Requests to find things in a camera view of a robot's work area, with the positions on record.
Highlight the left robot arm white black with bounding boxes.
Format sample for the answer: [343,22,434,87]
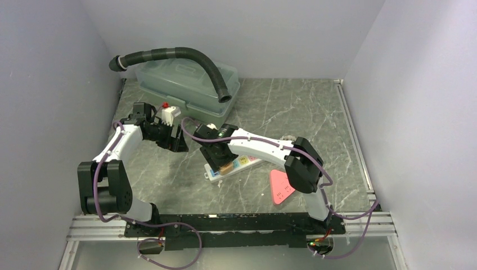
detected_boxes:
[77,102,188,236]

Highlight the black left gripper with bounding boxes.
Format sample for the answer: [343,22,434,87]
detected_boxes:
[145,119,188,152]

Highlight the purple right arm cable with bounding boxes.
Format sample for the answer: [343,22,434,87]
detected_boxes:
[180,117,380,221]

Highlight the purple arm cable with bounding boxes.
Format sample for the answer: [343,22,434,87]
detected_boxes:
[180,117,380,221]
[92,121,165,228]

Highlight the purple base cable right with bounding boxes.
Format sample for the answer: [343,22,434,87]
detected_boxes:
[312,218,374,260]

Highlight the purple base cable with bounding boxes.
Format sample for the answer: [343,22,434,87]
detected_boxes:
[312,218,374,260]
[137,223,203,270]

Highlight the white multicolour power strip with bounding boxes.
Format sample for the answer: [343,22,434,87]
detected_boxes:
[204,156,263,183]

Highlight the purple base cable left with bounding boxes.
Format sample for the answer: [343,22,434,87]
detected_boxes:
[137,223,203,270]

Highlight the translucent green plastic box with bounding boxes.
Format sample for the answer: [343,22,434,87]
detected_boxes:
[135,59,240,127]

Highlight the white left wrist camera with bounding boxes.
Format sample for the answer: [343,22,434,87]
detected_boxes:
[160,102,181,127]

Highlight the tan cube plug adapter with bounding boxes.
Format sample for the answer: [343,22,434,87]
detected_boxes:
[219,162,234,176]

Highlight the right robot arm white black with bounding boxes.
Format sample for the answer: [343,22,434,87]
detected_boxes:
[191,124,332,233]

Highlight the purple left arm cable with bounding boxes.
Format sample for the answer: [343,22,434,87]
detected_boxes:
[92,121,165,228]

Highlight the pink triangular power strip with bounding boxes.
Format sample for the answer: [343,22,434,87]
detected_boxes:
[269,169,295,205]

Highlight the black corrugated hose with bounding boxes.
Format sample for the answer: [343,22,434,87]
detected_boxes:
[109,47,233,104]

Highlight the aluminium frame rail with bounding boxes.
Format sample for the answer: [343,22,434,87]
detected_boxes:
[57,79,405,270]

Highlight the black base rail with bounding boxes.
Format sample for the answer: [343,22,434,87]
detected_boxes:
[124,212,346,251]

